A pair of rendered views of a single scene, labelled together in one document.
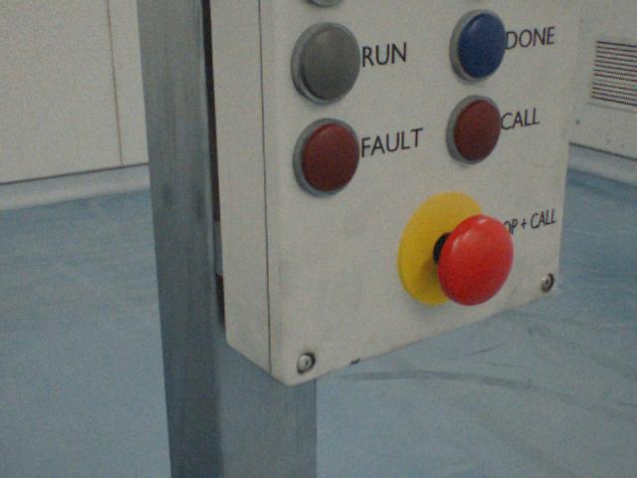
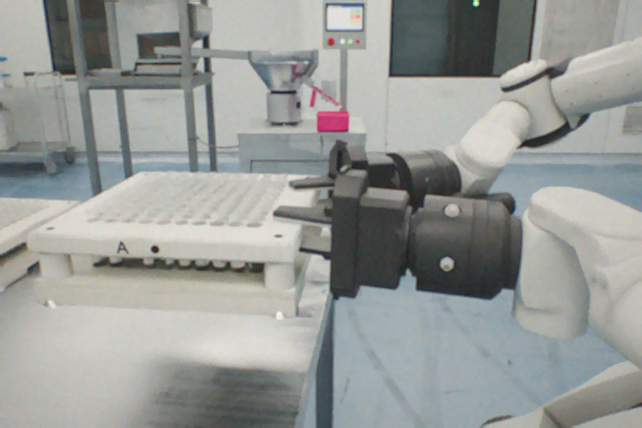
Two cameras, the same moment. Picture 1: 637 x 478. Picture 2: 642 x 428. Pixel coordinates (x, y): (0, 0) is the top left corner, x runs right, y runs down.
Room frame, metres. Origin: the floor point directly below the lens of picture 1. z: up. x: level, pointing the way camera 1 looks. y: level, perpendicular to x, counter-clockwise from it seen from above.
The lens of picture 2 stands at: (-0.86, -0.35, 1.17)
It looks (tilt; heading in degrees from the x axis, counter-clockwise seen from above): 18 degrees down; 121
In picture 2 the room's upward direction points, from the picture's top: straight up
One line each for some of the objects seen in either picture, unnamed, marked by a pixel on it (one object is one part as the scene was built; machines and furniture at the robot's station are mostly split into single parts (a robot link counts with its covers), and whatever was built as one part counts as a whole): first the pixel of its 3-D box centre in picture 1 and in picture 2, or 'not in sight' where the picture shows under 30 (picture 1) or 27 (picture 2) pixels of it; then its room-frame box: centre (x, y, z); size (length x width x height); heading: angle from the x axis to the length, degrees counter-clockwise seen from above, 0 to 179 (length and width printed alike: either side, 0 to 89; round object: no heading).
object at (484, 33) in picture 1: (481, 46); not in sight; (0.38, -0.07, 1.00); 0.03 x 0.01 x 0.03; 126
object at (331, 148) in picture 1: (329, 157); not in sight; (0.34, -0.01, 0.96); 0.03 x 0.01 x 0.03; 126
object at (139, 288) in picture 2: not in sight; (203, 248); (-1.26, 0.05, 0.95); 0.24 x 0.24 x 0.02; 25
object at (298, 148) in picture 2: not in sight; (305, 193); (-2.38, 2.00, 0.38); 0.63 x 0.57 x 0.76; 30
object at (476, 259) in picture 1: (453, 252); not in sight; (0.37, -0.06, 0.91); 0.04 x 0.04 x 0.04; 36
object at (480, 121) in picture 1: (477, 130); not in sight; (0.38, -0.07, 0.96); 0.03 x 0.01 x 0.03; 126
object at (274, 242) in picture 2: not in sight; (200, 207); (-1.26, 0.05, 1.00); 0.25 x 0.24 x 0.02; 115
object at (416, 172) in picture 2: not in sight; (379, 188); (-1.13, 0.23, 1.00); 0.12 x 0.10 x 0.13; 57
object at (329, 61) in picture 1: (329, 63); not in sight; (0.34, -0.01, 1.00); 0.03 x 0.01 x 0.03; 126
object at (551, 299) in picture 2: not in sight; (527, 258); (-0.93, 0.12, 0.99); 0.11 x 0.11 x 0.11; 17
